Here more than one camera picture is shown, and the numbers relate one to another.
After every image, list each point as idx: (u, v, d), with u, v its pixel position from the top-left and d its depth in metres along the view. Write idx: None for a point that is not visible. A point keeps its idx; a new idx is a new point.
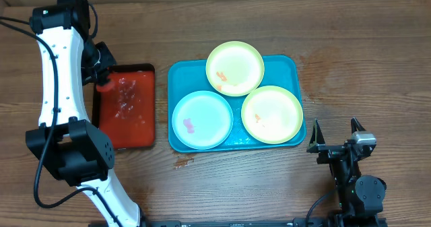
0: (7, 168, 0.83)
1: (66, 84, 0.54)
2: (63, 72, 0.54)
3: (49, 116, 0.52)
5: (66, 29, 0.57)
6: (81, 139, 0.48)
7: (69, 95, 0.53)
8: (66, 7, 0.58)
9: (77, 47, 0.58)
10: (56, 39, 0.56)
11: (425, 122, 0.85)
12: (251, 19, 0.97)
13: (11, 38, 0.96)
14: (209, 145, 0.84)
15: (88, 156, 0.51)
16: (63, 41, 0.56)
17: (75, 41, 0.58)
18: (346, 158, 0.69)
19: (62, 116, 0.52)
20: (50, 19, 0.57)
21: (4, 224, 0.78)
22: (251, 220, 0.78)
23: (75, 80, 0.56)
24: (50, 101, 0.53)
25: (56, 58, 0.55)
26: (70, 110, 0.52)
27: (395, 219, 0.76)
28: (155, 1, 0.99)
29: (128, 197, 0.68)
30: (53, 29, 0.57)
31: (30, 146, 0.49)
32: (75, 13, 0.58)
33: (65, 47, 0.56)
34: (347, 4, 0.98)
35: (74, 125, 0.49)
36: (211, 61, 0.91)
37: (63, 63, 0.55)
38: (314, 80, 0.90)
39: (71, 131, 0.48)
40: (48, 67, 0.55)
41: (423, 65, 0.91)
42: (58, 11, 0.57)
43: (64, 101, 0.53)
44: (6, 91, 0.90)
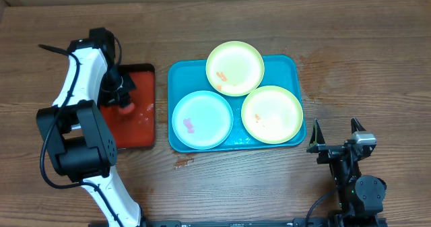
0: (6, 168, 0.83)
1: (83, 80, 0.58)
2: (83, 73, 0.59)
3: (62, 99, 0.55)
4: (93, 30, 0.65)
5: (93, 50, 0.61)
6: (87, 118, 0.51)
7: (84, 87, 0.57)
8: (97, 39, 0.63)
9: (100, 66, 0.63)
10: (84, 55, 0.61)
11: (425, 122, 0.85)
12: (251, 19, 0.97)
13: (11, 38, 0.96)
14: (209, 145, 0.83)
15: (91, 142, 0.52)
16: (89, 53, 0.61)
17: (100, 60, 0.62)
18: (346, 158, 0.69)
19: (74, 100, 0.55)
20: (83, 45, 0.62)
21: (4, 223, 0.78)
22: (251, 219, 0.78)
23: (93, 84, 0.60)
24: (65, 90, 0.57)
25: (81, 65, 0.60)
26: (81, 95, 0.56)
27: (395, 219, 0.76)
28: (155, 1, 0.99)
29: (128, 197, 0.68)
30: (83, 51, 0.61)
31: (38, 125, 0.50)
32: (104, 45, 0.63)
33: (90, 59, 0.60)
34: (347, 3, 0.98)
35: (82, 105, 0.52)
36: (211, 61, 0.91)
37: (85, 69, 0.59)
38: (314, 80, 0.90)
39: (79, 109, 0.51)
40: (71, 70, 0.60)
41: (423, 65, 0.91)
42: (90, 41, 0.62)
43: (79, 89, 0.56)
44: (6, 90, 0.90)
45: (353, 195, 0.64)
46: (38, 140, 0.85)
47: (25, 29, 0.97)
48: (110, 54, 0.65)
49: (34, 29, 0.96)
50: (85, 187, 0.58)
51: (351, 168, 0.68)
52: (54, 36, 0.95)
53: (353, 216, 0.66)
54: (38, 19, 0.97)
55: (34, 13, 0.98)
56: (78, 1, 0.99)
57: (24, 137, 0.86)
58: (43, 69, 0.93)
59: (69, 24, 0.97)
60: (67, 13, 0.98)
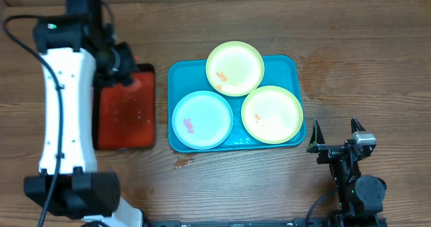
0: (6, 169, 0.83)
1: (72, 122, 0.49)
2: (71, 107, 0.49)
3: (52, 160, 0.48)
4: None
5: (73, 52, 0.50)
6: (86, 195, 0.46)
7: (74, 138, 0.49)
8: (76, 19, 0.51)
9: (88, 70, 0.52)
10: (62, 62, 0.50)
11: (425, 122, 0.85)
12: (251, 19, 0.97)
13: (10, 38, 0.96)
14: (209, 145, 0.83)
15: (91, 205, 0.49)
16: (72, 65, 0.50)
17: (86, 65, 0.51)
18: (346, 158, 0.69)
19: (67, 163, 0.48)
20: (56, 36, 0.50)
21: (4, 224, 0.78)
22: (251, 220, 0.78)
23: (83, 110, 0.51)
24: (52, 138, 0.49)
25: (62, 89, 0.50)
26: (75, 158, 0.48)
27: (395, 219, 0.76)
28: (155, 1, 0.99)
29: (132, 209, 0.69)
30: (62, 46, 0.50)
31: (27, 194, 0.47)
32: (86, 29, 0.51)
33: (73, 76, 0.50)
34: (347, 4, 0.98)
35: (79, 176, 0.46)
36: (211, 61, 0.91)
37: (71, 96, 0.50)
38: (314, 80, 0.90)
39: (73, 183, 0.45)
40: (52, 96, 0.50)
41: (423, 65, 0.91)
42: (67, 26, 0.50)
43: (70, 144, 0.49)
44: (6, 90, 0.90)
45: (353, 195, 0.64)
46: (38, 140, 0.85)
47: (25, 29, 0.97)
48: (95, 35, 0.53)
49: None
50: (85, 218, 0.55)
51: (351, 169, 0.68)
52: None
53: (353, 216, 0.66)
54: None
55: (34, 13, 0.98)
56: None
57: (24, 137, 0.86)
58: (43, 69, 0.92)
59: None
60: None
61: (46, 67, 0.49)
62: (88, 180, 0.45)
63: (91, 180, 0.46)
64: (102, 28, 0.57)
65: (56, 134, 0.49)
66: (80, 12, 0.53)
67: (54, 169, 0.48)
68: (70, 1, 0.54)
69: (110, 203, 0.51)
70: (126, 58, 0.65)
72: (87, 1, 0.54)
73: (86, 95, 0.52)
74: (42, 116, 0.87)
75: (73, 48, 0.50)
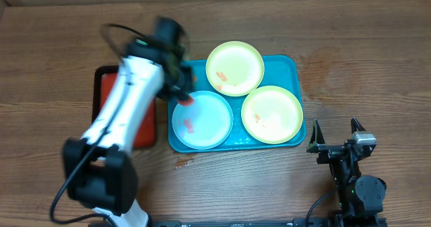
0: (7, 168, 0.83)
1: (127, 112, 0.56)
2: (130, 101, 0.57)
3: (97, 133, 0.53)
4: (159, 22, 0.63)
5: (151, 64, 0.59)
6: (112, 171, 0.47)
7: (124, 123, 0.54)
8: (161, 45, 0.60)
9: (154, 83, 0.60)
10: (139, 67, 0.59)
11: (425, 122, 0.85)
12: (251, 19, 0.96)
13: (10, 38, 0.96)
14: (209, 145, 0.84)
15: (108, 188, 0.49)
16: (145, 71, 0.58)
17: (155, 78, 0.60)
18: (346, 158, 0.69)
19: (108, 138, 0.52)
20: (142, 50, 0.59)
21: (4, 223, 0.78)
22: (251, 219, 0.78)
23: (137, 110, 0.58)
24: (106, 118, 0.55)
25: (131, 85, 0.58)
26: (117, 137, 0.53)
27: (395, 219, 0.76)
28: (155, 1, 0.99)
29: (139, 211, 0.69)
30: (143, 60, 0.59)
31: (64, 155, 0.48)
32: (166, 55, 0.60)
33: (143, 79, 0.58)
34: (347, 3, 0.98)
35: (114, 152, 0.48)
36: (211, 62, 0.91)
37: (135, 93, 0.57)
38: (314, 80, 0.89)
39: (108, 156, 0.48)
40: (120, 89, 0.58)
41: (423, 65, 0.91)
42: (153, 48, 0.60)
43: (118, 126, 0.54)
44: (6, 90, 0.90)
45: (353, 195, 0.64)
46: (38, 140, 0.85)
47: (24, 29, 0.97)
48: (172, 62, 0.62)
49: (34, 29, 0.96)
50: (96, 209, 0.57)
51: (351, 168, 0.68)
52: (54, 36, 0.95)
53: (353, 217, 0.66)
54: (38, 19, 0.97)
55: (34, 13, 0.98)
56: (78, 1, 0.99)
57: (24, 137, 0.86)
58: (42, 69, 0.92)
59: (69, 24, 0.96)
60: (67, 13, 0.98)
61: (126, 67, 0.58)
62: (121, 157, 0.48)
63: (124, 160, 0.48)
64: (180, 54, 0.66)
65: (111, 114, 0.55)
66: (163, 36, 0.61)
67: (94, 139, 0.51)
68: (157, 25, 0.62)
69: (124, 199, 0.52)
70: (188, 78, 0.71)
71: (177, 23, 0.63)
72: (171, 29, 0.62)
73: (143, 100, 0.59)
74: (42, 116, 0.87)
75: (151, 63, 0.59)
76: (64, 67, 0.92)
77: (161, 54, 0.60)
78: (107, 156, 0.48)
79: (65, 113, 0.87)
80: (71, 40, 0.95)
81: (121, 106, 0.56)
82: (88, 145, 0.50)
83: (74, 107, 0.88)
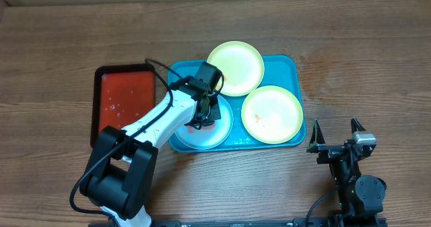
0: (7, 169, 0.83)
1: (163, 123, 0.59)
2: (168, 116, 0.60)
3: (134, 128, 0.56)
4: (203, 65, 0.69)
5: (190, 99, 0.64)
6: (141, 161, 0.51)
7: (159, 130, 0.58)
8: (201, 90, 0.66)
9: (188, 114, 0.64)
10: (180, 97, 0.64)
11: (425, 122, 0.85)
12: (251, 18, 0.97)
13: (10, 38, 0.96)
14: (209, 145, 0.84)
15: (128, 180, 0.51)
16: (184, 101, 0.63)
17: (190, 110, 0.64)
18: (346, 158, 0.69)
19: (143, 136, 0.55)
20: (185, 89, 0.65)
21: (4, 223, 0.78)
22: (251, 220, 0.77)
23: (169, 129, 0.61)
24: (144, 122, 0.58)
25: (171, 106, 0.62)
26: (151, 138, 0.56)
27: (395, 219, 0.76)
28: (155, 1, 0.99)
29: (144, 215, 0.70)
30: (183, 95, 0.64)
31: (100, 137, 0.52)
32: (202, 100, 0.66)
33: (182, 106, 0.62)
34: (347, 3, 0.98)
35: (145, 147, 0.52)
36: (211, 61, 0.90)
37: (172, 112, 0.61)
38: (314, 80, 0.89)
39: (140, 149, 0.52)
40: (161, 105, 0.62)
41: (424, 65, 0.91)
42: (194, 89, 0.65)
43: (153, 131, 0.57)
44: (6, 91, 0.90)
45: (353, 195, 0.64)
46: (38, 140, 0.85)
47: (24, 29, 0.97)
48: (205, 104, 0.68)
49: (34, 29, 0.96)
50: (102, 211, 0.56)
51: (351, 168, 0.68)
52: (54, 36, 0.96)
53: (353, 217, 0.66)
54: (38, 19, 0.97)
55: (34, 13, 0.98)
56: (78, 1, 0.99)
57: (24, 137, 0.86)
58: (42, 69, 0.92)
59: (69, 24, 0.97)
60: (67, 13, 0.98)
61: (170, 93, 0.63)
62: (152, 153, 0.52)
63: (153, 157, 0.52)
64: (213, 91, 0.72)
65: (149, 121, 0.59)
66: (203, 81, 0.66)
67: (131, 133, 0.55)
68: (201, 68, 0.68)
69: (137, 203, 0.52)
70: (214, 110, 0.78)
71: (219, 71, 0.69)
72: (213, 75, 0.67)
73: (176, 123, 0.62)
74: (42, 116, 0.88)
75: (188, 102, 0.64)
76: (64, 67, 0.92)
77: (199, 96, 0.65)
78: (139, 149, 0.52)
79: (65, 113, 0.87)
80: (71, 40, 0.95)
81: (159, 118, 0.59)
82: (124, 135, 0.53)
83: (75, 107, 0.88)
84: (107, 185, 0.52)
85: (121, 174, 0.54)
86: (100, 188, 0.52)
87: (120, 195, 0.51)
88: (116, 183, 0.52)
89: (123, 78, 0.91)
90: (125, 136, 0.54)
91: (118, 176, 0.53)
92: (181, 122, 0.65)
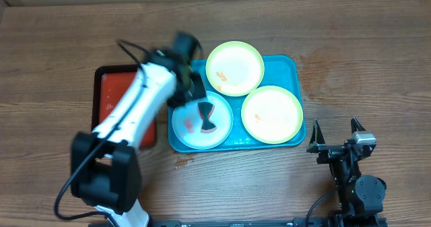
0: (7, 169, 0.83)
1: (138, 112, 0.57)
2: (143, 103, 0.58)
3: (108, 127, 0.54)
4: (178, 36, 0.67)
5: (166, 71, 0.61)
6: (120, 166, 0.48)
7: (134, 121, 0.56)
8: (177, 58, 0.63)
9: (164, 91, 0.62)
10: (155, 74, 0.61)
11: (425, 123, 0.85)
12: (251, 18, 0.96)
13: (10, 38, 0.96)
14: (209, 145, 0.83)
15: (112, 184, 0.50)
16: (160, 77, 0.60)
17: (168, 85, 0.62)
18: (347, 157, 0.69)
19: (118, 135, 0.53)
20: (159, 60, 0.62)
21: (4, 223, 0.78)
22: (251, 219, 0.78)
23: (147, 115, 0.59)
24: (117, 116, 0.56)
25: (145, 87, 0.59)
26: (126, 135, 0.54)
27: (395, 219, 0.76)
28: (155, 1, 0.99)
29: (141, 211, 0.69)
30: (158, 66, 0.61)
31: (73, 146, 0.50)
32: (180, 67, 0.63)
33: (157, 84, 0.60)
34: (347, 3, 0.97)
35: (122, 147, 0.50)
36: (211, 61, 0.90)
37: (149, 95, 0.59)
38: (314, 80, 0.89)
39: (118, 151, 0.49)
40: (135, 91, 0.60)
41: (424, 65, 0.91)
42: (170, 58, 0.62)
43: (128, 124, 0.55)
44: (6, 91, 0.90)
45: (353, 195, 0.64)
46: (38, 140, 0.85)
47: (24, 29, 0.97)
48: (185, 75, 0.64)
49: (34, 29, 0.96)
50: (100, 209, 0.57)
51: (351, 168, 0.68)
52: (54, 36, 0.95)
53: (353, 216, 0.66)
54: (38, 19, 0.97)
55: (34, 13, 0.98)
56: (77, 1, 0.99)
57: (24, 137, 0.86)
58: (42, 69, 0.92)
59: (69, 24, 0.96)
60: (67, 13, 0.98)
61: (142, 71, 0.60)
62: (130, 154, 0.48)
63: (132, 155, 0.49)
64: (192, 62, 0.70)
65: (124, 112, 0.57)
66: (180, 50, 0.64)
67: (105, 134, 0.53)
68: (177, 38, 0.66)
69: (128, 197, 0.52)
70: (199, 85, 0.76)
71: (194, 38, 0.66)
72: (189, 42, 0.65)
73: (155, 103, 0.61)
74: (42, 116, 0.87)
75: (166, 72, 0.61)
76: (64, 67, 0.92)
77: (176, 63, 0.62)
78: (117, 151, 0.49)
79: (65, 113, 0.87)
80: (71, 41, 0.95)
81: (134, 106, 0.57)
82: (97, 139, 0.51)
83: (75, 107, 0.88)
84: (95, 187, 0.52)
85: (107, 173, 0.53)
86: (89, 191, 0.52)
87: (110, 195, 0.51)
88: (103, 184, 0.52)
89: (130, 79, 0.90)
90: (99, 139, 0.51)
91: (104, 174, 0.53)
92: (159, 102, 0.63)
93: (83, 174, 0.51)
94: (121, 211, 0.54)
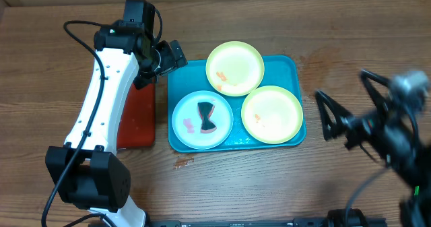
0: (7, 169, 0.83)
1: (106, 108, 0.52)
2: (109, 95, 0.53)
3: (78, 136, 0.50)
4: (127, 6, 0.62)
5: (124, 53, 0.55)
6: (100, 172, 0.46)
7: (104, 122, 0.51)
8: (134, 31, 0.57)
9: (130, 73, 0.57)
10: (112, 60, 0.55)
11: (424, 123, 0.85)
12: (251, 18, 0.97)
13: (11, 38, 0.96)
14: (209, 145, 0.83)
15: (100, 190, 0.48)
16: (120, 62, 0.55)
17: (131, 67, 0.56)
18: (398, 128, 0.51)
19: (90, 141, 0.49)
20: (114, 40, 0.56)
21: (4, 223, 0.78)
22: (251, 220, 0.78)
23: (116, 107, 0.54)
24: (85, 120, 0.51)
25: (106, 79, 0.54)
26: (100, 139, 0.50)
27: (395, 219, 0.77)
28: (155, 1, 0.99)
29: (136, 209, 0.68)
30: (114, 46, 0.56)
31: (47, 164, 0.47)
32: (139, 40, 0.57)
33: (118, 71, 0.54)
34: (347, 3, 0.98)
35: (97, 153, 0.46)
36: (211, 61, 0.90)
37: (113, 86, 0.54)
38: (314, 80, 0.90)
39: (93, 159, 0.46)
40: (95, 85, 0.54)
41: (424, 65, 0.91)
42: (124, 34, 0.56)
43: (98, 126, 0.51)
44: (6, 91, 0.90)
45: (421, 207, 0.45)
46: (38, 140, 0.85)
47: (24, 29, 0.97)
48: (145, 48, 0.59)
49: (34, 29, 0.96)
50: (95, 211, 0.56)
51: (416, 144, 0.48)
52: (54, 36, 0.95)
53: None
54: (38, 19, 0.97)
55: (34, 13, 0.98)
56: (77, 1, 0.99)
57: (24, 137, 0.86)
58: (42, 69, 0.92)
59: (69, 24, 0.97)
60: (67, 14, 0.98)
61: (97, 59, 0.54)
62: (108, 159, 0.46)
63: (110, 160, 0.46)
64: (151, 36, 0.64)
65: (89, 114, 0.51)
66: (135, 21, 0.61)
67: (77, 144, 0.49)
68: (128, 9, 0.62)
69: (119, 195, 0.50)
70: (167, 56, 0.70)
71: (147, 4, 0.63)
72: (143, 11, 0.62)
73: (123, 91, 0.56)
74: (42, 116, 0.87)
75: (125, 51, 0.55)
76: (64, 67, 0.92)
77: (133, 40, 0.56)
78: (92, 159, 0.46)
79: (65, 113, 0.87)
80: (71, 41, 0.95)
81: (100, 104, 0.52)
82: (70, 152, 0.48)
83: (75, 107, 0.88)
84: (83, 194, 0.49)
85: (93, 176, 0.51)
86: (78, 199, 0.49)
87: (100, 199, 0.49)
88: (91, 189, 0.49)
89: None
90: (71, 150, 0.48)
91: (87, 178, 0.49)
92: (129, 86, 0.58)
93: (68, 186, 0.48)
94: (116, 209, 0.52)
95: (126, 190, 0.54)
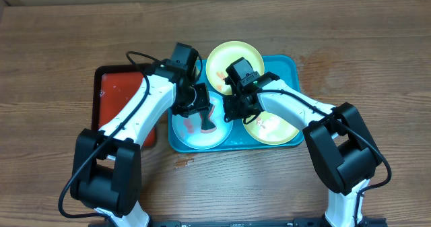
0: (7, 169, 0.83)
1: (142, 114, 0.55)
2: (147, 106, 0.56)
3: (112, 126, 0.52)
4: (177, 47, 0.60)
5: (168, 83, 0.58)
6: (123, 161, 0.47)
7: (139, 122, 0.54)
8: (179, 71, 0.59)
9: (168, 99, 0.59)
10: (158, 82, 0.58)
11: (424, 123, 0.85)
12: (251, 18, 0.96)
13: (10, 38, 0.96)
14: (209, 145, 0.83)
15: (114, 182, 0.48)
16: (162, 86, 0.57)
17: (171, 94, 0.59)
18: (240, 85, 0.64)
19: (122, 133, 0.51)
20: (162, 72, 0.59)
21: (4, 223, 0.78)
22: (251, 220, 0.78)
23: (149, 120, 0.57)
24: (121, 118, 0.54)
25: (149, 94, 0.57)
26: (131, 133, 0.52)
27: (395, 219, 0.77)
28: (155, 1, 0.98)
29: (139, 211, 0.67)
30: (159, 79, 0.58)
31: (77, 143, 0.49)
32: (181, 81, 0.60)
33: (161, 91, 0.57)
34: (347, 3, 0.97)
35: (125, 144, 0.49)
36: (211, 61, 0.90)
37: (152, 102, 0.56)
38: (314, 80, 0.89)
39: (122, 147, 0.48)
40: (137, 95, 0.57)
41: (424, 65, 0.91)
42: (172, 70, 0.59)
43: (133, 124, 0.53)
44: (5, 91, 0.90)
45: (255, 88, 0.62)
46: (38, 140, 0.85)
47: (24, 29, 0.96)
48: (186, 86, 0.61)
49: (34, 29, 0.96)
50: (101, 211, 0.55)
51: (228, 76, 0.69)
52: (54, 36, 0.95)
53: (370, 186, 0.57)
54: (38, 19, 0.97)
55: (34, 13, 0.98)
56: (77, 1, 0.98)
57: (24, 137, 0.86)
58: (42, 69, 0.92)
59: (69, 24, 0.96)
60: (67, 13, 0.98)
61: (145, 79, 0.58)
62: (135, 151, 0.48)
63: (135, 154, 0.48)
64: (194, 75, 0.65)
65: (127, 114, 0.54)
66: (180, 62, 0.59)
67: (110, 132, 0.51)
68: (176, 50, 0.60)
69: (128, 198, 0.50)
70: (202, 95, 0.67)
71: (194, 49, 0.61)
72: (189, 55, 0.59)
73: (157, 110, 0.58)
74: (42, 116, 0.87)
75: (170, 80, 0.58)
76: (64, 67, 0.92)
77: (178, 78, 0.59)
78: (120, 147, 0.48)
79: (65, 113, 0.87)
80: (71, 41, 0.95)
81: (137, 110, 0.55)
82: (103, 137, 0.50)
83: (75, 107, 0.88)
84: (95, 186, 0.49)
85: (109, 172, 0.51)
86: (91, 192, 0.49)
87: (109, 197, 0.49)
88: (104, 183, 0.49)
89: (132, 77, 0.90)
90: (105, 137, 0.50)
91: (105, 174, 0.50)
92: (161, 109, 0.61)
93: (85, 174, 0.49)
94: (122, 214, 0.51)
95: (135, 199, 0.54)
